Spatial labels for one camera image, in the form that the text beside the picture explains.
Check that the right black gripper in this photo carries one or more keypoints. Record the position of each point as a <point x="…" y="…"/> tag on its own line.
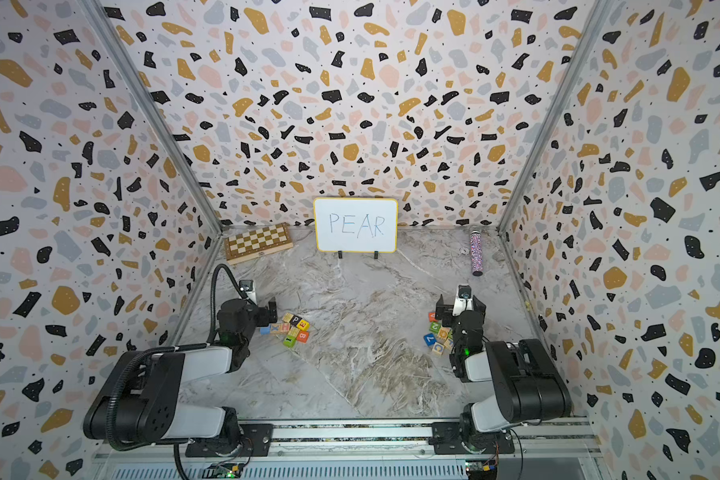
<point x="451" y="308"/>

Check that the blue number 7 block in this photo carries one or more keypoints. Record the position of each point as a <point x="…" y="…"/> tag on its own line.
<point x="429" y="339"/>

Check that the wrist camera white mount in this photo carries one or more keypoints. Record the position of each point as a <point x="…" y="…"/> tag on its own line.
<point x="246" y="288"/>
<point x="463" y="300"/>

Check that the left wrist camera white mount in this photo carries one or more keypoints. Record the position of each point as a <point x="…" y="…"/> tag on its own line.
<point x="246" y="288"/>

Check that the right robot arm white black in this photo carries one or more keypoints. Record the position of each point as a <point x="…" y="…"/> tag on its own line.
<point x="526" y="386"/>

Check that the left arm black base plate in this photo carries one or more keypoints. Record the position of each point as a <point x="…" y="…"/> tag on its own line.
<point x="242" y="441"/>

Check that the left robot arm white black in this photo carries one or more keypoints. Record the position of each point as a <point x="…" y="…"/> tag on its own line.
<point x="139" y="406"/>

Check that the glittery purple tube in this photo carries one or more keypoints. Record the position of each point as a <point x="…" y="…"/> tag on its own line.
<point x="476" y="253"/>

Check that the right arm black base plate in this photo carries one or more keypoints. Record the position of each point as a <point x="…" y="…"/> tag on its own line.
<point x="457" y="438"/>

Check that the whiteboard with yellow frame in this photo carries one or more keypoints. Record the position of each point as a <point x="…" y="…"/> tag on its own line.
<point x="356" y="225"/>

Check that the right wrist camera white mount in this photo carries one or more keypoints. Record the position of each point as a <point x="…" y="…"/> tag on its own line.
<point x="463" y="300"/>

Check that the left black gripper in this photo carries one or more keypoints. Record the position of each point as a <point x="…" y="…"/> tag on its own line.
<point x="267" y="312"/>

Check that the yellow letter E block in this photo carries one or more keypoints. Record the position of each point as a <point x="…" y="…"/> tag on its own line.
<point x="303" y="325"/>

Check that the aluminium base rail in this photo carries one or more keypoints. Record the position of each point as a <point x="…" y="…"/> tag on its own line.
<point x="371" y="449"/>

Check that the wooden chessboard box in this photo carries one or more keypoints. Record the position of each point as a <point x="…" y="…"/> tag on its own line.
<point x="253" y="244"/>

